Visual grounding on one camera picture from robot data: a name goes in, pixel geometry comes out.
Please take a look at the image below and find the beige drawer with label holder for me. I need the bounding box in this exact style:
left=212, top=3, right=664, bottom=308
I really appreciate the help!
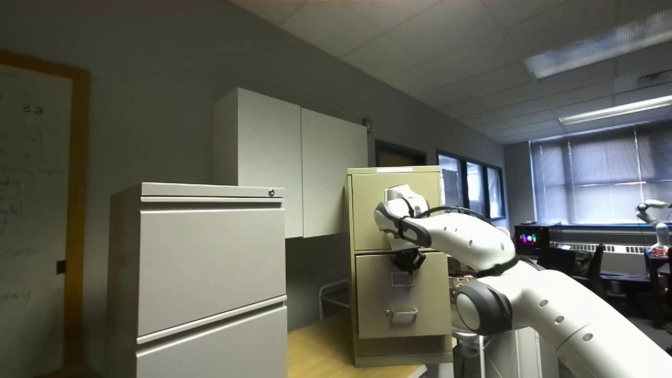
left=355, top=250, right=453, bottom=340

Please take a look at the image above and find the beige filing cabinet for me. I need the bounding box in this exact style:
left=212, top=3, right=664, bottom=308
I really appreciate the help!
left=345, top=166, right=455, bottom=368

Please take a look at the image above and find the grey filing cabinet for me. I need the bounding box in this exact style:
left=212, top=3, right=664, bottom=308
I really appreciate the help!
left=107, top=182, right=289, bottom=378

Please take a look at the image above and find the tall grey drawer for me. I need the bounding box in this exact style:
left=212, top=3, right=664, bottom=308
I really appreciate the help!
left=136, top=207, right=288, bottom=337

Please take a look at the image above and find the row of interior windows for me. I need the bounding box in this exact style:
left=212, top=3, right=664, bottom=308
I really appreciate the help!
left=436, top=150, right=507, bottom=221

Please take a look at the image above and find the dark door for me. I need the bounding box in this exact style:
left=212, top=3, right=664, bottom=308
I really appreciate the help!
left=375, top=140, right=427, bottom=169

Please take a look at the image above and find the monitor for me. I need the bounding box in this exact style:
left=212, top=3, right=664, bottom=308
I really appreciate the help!
left=513, top=224, right=550, bottom=256

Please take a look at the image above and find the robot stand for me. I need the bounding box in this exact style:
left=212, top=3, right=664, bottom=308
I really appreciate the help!
left=452, top=325, right=560, bottom=378

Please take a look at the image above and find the office chair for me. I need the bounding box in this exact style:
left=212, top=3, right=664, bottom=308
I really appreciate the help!
left=571, top=243, right=606, bottom=296

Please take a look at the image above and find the window with blinds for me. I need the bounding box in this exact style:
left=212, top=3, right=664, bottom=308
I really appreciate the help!
left=530, top=122, right=672, bottom=225

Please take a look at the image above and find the long ceiling light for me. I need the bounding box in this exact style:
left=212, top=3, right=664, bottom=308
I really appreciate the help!
left=558, top=94, right=672, bottom=126

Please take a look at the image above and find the ceiling light panel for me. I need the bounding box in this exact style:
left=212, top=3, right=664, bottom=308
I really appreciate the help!
left=524, top=9, right=672, bottom=81

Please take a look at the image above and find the white wall cabinet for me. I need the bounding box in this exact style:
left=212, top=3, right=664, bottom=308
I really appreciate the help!
left=212, top=87, right=369, bottom=240

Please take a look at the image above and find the whiteboard with wooden frame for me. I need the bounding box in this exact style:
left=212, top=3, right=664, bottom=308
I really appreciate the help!
left=0, top=49, right=90, bottom=378

